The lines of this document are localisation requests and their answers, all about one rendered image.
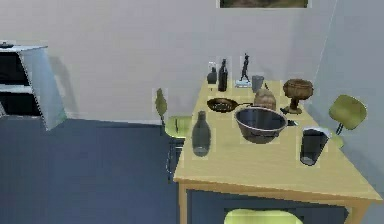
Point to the small dark flat object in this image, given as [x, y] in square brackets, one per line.
[6, 44]

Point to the tall black bottle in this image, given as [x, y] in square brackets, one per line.
[222, 77]

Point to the grey glass bottle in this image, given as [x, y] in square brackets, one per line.
[201, 135]

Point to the small dark soap bottle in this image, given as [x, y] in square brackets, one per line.
[212, 76]

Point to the dark figure statuette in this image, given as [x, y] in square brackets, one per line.
[245, 71]

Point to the grey metal bowl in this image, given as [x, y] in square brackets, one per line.
[260, 124]

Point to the light wooden table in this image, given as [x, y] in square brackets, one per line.
[253, 166]

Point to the small grey cup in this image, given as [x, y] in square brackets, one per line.
[257, 82]

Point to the yellow-green chair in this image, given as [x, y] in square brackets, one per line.
[347, 111]
[173, 125]
[261, 216]

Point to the brown wooden goblet bowl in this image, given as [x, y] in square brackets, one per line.
[296, 91]

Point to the framed wall picture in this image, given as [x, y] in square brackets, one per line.
[263, 3]

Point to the black cup with white rim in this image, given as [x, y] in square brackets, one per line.
[312, 146]

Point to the white shelf unit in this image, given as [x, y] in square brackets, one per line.
[30, 83]

